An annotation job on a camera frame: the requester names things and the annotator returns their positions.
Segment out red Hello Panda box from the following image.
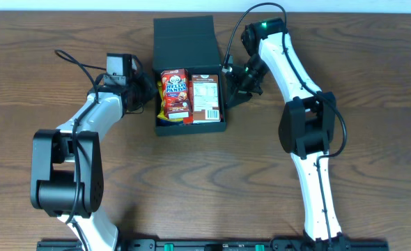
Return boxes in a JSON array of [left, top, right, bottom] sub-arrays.
[[161, 68, 189, 119]]

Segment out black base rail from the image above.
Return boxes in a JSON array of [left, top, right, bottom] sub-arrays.
[[36, 238, 390, 251]]

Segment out blue Oreo cookie pack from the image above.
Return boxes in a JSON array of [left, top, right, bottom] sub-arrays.
[[157, 119, 184, 126]]

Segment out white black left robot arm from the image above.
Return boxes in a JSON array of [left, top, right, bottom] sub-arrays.
[[30, 73, 157, 250]]

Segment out red snack bag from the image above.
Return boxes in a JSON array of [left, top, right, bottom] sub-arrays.
[[183, 80, 194, 125]]

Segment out yellow snack bag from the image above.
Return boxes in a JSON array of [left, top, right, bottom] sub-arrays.
[[157, 81, 183, 122]]

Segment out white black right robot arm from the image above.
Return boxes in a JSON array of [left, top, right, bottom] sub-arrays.
[[222, 17, 341, 244]]

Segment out dark green cardboard box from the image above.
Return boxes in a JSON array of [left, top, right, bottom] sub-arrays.
[[152, 15, 227, 137]]

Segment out brown white carton box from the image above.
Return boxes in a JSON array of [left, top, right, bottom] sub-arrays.
[[192, 75, 221, 123]]

